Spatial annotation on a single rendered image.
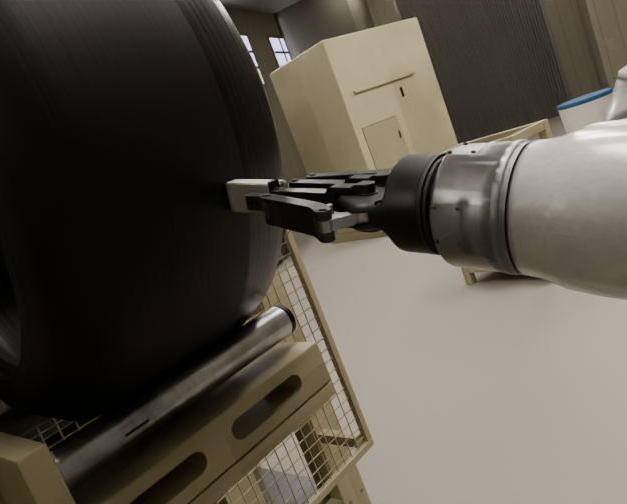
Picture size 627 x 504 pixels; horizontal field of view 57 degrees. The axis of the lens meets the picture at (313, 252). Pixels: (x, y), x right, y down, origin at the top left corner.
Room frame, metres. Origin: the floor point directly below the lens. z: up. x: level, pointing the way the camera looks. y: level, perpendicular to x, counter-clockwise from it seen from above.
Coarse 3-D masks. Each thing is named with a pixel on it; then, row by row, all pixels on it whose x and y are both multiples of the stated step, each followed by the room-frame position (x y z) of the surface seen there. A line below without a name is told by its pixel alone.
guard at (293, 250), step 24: (288, 240) 1.43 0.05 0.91; (312, 288) 1.44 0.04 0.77; (288, 336) 1.35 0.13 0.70; (336, 360) 1.43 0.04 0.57; (336, 408) 1.40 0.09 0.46; (360, 408) 1.44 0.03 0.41; (72, 432) 0.98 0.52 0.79; (312, 432) 1.32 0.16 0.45; (360, 432) 1.44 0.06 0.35; (360, 456) 1.39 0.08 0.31; (336, 480) 1.32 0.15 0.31
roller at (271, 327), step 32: (256, 320) 0.72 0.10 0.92; (288, 320) 0.73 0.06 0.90; (224, 352) 0.66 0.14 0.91; (256, 352) 0.69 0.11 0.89; (160, 384) 0.61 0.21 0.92; (192, 384) 0.62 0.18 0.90; (128, 416) 0.57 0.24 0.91; (160, 416) 0.59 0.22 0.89; (64, 448) 0.53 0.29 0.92; (96, 448) 0.54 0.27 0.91; (128, 448) 0.56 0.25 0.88; (64, 480) 0.51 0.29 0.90
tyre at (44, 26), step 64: (0, 0) 0.49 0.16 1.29; (64, 0) 0.51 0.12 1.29; (128, 0) 0.55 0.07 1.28; (192, 0) 0.60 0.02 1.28; (0, 64) 0.47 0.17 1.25; (64, 64) 0.48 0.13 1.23; (128, 64) 0.52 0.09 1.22; (192, 64) 0.56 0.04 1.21; (0, 128) 0.47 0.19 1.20; (64, 128) 0.47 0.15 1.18; (128, 128) 0.50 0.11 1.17; (192, 128) 0.54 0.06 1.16; (256, 128) 0.60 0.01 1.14; (0, 192) 0.48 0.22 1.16; (64, 192) 0.47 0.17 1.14; (128, 192) 0.49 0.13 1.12; (192, 192) 0.54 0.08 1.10; (0, 256) 0.94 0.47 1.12; (64, 256) 0.48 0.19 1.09; (128, 256) 0.50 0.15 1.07; (192, 256) 0.55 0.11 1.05; (256, 256) 0.63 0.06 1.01; (0, 320) 0.87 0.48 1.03; (64, 320) 0.50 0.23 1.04; (128, 320) 0.52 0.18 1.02; (192, 320) 0.58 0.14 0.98; (0, 384) 0.66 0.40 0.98; (64, 384) 0.55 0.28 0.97; (128, 384) 0.57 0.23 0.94
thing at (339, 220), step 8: (336, 216) 0.42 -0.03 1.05; (344, 216) 0.42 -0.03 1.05; (352, 216) 0.42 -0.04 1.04; (360, 216) 0.42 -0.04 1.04; (320, 224) 0.42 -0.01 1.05; (328, 224) 0.42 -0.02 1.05; (336, 224) 0.42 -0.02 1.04; (344, 224) 0.42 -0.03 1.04; (352, 224) 0.42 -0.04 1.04; (320, 232) 0.42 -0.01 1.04; (328, 232) 0.42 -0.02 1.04; (336, 232) 0.43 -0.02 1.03
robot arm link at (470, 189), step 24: (480, 144) 0.40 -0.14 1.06; (504, 144) 0.37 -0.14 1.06; (456, 168) 0.37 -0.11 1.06; (480, 168) 0.36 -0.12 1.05; (504, 168) 0.35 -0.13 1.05; (432, 192) 0.38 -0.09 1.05; (456, 192) 0.36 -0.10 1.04; (480, 192) 0.35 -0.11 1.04; (504, 192) 0.34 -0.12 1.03; (432, 216) 0.38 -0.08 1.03; (456, 216) 0.36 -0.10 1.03; (480, 216) 0.35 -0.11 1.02; (504, 216) 0.34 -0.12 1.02; (456, 240) 0.37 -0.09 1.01; (480, 240) 0.35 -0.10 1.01; (504, 240) 0.34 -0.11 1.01; (456, 264) 0.39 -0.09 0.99; (480, 264) 0.37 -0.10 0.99; (504, 264) 0.35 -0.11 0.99
